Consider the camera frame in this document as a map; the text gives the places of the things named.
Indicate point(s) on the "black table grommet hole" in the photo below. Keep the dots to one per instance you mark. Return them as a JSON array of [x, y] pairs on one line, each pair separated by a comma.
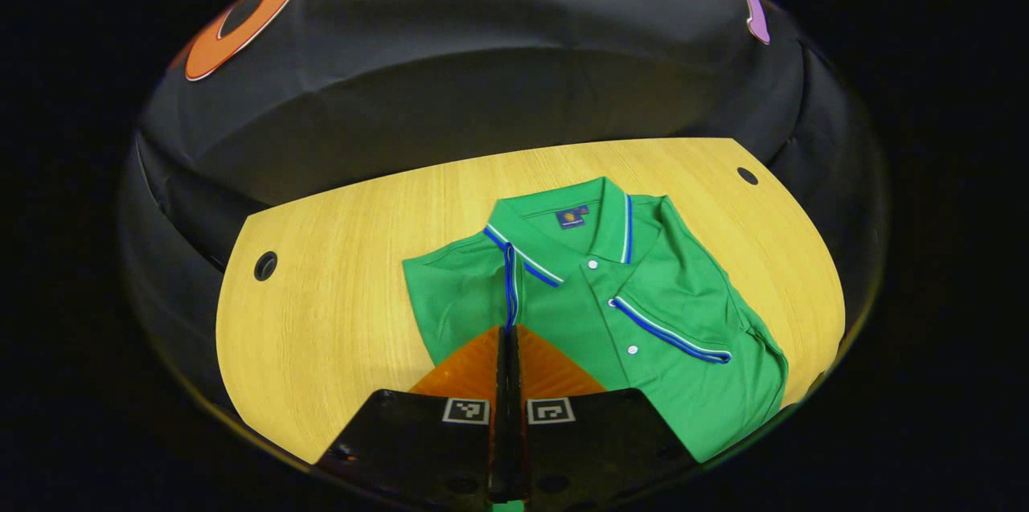
[[748, 175], [265, 265]]

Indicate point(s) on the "black backdrop cloth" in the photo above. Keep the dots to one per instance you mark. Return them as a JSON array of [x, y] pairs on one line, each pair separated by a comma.
[[482, 70]]

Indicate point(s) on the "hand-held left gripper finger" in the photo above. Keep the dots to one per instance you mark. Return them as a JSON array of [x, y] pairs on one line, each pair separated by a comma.
[[518, 432], [503, 415]]

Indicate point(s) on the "green T-shirt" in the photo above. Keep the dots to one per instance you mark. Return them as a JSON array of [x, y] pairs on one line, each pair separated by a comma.
[[659, 383]]

